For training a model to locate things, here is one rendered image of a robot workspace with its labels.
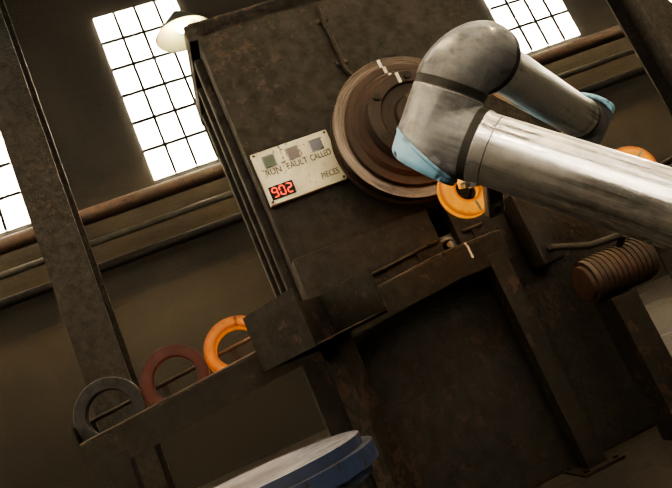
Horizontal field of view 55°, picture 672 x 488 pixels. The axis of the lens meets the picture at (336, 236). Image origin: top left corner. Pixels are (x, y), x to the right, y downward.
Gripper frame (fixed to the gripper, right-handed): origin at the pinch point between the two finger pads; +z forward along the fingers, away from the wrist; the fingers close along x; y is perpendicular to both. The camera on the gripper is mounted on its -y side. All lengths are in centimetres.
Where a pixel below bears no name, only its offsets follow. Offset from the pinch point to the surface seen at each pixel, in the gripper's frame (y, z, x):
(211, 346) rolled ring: -19, 20, 77
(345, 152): 19.1, 25.5, 21.1
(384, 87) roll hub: 33.2, 20.9, 4.5
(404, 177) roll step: 6.2, 20.0, 8.1
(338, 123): 28.1, 28.2, 19.5
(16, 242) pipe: 64, 597, 244
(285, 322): -14, -20, 60
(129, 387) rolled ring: -21, 16, 101
